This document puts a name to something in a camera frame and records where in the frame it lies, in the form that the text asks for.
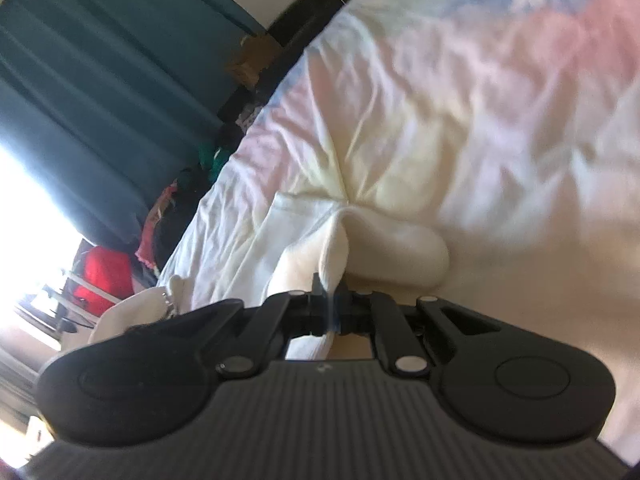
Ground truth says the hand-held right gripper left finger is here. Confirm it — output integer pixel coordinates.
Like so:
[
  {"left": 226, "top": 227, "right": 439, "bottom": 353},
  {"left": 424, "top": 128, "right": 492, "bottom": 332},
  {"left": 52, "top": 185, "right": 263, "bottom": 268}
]
[{"left": 192, "top": 273, "right": 334, "bottom": 379}]

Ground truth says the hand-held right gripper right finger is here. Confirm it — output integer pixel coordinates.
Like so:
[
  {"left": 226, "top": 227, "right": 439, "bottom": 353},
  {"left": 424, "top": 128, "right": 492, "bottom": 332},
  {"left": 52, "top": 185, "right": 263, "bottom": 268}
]
[{"left": 334, "top": 284, "right": 502, "bottom": 378}]

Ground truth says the white sweatshirt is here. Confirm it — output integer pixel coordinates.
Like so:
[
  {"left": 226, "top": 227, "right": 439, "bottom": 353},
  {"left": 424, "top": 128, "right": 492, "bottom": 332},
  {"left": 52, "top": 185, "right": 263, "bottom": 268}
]
[{"left": 264, "top": 191, "right": 452, "bottom": 362}]

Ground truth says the pile of mixed clothes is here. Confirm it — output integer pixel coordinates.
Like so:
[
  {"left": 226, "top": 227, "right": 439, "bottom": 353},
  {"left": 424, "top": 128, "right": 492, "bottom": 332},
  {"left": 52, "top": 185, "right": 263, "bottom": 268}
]
[{"left": 132, "top": 90, "right": 266, "bottom": 282}]

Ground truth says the white cloth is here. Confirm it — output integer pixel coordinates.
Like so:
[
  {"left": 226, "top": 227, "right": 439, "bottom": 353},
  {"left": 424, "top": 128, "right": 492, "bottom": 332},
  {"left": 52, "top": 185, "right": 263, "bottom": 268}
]
[{"left": 89, "top": 274, "right": 192, "bottom": 345}]

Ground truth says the red bag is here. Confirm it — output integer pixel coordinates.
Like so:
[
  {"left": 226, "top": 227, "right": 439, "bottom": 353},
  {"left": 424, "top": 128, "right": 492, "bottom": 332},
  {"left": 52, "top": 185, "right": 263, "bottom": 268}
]
[{"left": 72, "top": 246, "right": 136, "bottom": 311}]

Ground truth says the pastel duvet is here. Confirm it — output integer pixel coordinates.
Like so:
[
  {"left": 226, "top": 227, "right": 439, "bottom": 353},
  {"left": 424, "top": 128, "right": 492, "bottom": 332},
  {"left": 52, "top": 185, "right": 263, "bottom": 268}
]
[{"left": 159, "top": 0, "right": 640, "bottom": 466}]

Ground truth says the white metal rack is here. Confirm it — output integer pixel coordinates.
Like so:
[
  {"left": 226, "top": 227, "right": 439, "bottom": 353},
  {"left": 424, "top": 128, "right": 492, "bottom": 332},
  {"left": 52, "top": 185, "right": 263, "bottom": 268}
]
[{"left": 42, "top": 267, "right": 123, "bottom": 332}]

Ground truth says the brown cardboard box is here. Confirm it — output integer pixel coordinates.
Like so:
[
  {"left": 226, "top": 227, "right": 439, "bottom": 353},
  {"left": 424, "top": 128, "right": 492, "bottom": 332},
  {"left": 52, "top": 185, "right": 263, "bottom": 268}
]
[{"left": 227, "top": 32, "right": 284, "bottom": 89}]

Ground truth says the black suitcase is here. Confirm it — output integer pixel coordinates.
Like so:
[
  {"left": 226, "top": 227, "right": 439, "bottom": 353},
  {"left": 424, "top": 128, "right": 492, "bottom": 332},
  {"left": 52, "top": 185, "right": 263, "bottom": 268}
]
[{"left": 252, "top": 0, "right": 351, "bottom": 106}]

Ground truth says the teal curtain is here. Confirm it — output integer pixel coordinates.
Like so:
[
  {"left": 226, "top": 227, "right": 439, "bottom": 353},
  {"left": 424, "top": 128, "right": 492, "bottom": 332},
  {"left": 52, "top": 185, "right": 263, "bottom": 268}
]
[{"left": 0, "top": 0, "right": 267, "bottom": 242}]

